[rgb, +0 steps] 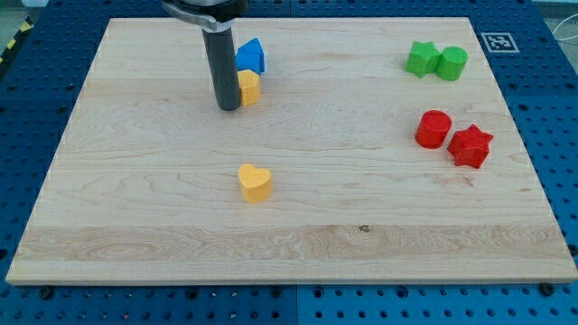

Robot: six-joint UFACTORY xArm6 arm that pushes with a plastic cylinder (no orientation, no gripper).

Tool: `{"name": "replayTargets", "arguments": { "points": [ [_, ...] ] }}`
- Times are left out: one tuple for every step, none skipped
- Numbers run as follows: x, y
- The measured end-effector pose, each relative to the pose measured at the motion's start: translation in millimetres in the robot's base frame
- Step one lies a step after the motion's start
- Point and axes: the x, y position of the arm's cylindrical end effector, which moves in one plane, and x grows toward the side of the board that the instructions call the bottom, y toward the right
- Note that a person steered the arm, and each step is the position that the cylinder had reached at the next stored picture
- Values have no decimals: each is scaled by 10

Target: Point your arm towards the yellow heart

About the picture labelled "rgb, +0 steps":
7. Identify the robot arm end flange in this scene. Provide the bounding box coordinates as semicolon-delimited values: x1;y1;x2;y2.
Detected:
161;0;248;33

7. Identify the red cylinder block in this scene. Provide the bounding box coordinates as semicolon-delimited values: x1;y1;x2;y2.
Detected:
415;109;452;149

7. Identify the green cylinder block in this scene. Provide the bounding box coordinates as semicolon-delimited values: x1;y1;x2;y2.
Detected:
435;46;469;81

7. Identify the white fiducial marker tag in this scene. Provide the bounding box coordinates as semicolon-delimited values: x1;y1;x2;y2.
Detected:
480;32;519;53

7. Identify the yellow pentagon block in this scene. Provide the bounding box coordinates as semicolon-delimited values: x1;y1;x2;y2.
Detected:
238;70;261;106

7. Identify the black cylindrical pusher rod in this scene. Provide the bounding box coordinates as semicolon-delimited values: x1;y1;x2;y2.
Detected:
202;28;240;111

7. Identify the green star block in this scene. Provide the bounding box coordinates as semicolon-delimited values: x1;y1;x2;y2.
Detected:
405;42;442;79

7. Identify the light wooden board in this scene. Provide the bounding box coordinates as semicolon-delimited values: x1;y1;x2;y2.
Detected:
6;17;577;285

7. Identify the black yellow hazard tape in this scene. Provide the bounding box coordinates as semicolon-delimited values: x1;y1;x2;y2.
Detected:
1;16;34;66

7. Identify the white cable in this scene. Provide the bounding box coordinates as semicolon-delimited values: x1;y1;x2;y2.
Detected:
550;12;578;47

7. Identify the blue house-shaped block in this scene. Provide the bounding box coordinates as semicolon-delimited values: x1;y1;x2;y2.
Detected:
236;38;266;75

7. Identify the yellow heart block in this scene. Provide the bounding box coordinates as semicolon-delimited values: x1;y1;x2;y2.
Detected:
238;163;273;203

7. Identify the red star block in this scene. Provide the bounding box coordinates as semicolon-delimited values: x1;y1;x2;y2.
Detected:
447;124;493;169

